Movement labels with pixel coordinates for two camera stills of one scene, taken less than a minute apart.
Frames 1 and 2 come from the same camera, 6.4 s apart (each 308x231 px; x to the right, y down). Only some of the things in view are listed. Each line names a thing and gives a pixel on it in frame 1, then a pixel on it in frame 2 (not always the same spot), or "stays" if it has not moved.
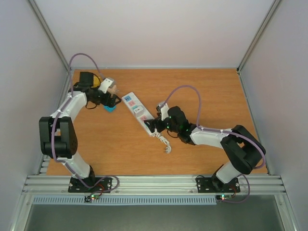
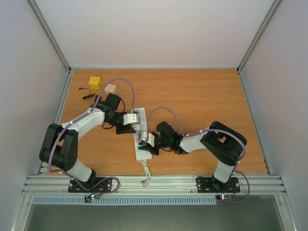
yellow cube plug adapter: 96,82 stays
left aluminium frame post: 50,34 stays
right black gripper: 156,123 -> 154,151
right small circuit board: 225,197 stays
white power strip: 142,114 -> 141,154
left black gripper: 112,103 -> 126,129
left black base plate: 94,185 stays
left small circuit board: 88,198 stays
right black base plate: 212,185 stays
